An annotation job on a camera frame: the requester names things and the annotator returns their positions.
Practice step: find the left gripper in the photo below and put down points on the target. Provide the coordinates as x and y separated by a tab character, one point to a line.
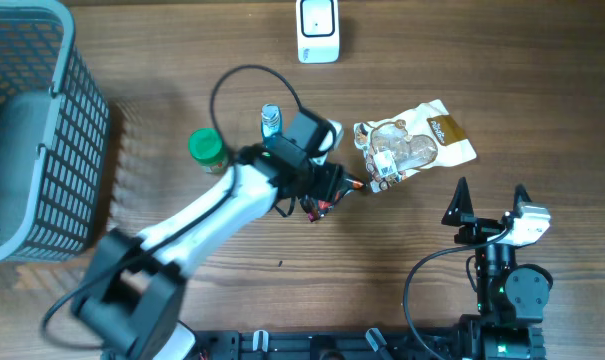
322	187

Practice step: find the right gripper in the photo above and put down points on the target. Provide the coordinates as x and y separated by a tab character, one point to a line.
460	213

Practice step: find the black red snack packet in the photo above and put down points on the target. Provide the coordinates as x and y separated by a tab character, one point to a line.
318	209

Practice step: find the beige PanTree snack pouch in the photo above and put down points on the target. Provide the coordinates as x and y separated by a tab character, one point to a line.
415	140

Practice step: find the blue bottle with white cap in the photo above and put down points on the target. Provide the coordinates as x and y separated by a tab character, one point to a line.
271	120

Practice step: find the green lid jar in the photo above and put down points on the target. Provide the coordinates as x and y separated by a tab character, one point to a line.
207	149

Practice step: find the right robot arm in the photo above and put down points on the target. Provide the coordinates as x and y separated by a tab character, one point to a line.
511	297

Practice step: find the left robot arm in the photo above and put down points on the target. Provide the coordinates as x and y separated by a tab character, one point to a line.
134	289

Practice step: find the white barcode scanner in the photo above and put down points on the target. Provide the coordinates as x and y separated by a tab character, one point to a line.
318	31

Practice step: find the grey plastic mesh basket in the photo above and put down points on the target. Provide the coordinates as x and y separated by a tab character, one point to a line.
54	133

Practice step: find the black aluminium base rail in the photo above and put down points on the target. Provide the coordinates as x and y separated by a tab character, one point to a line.
342	345

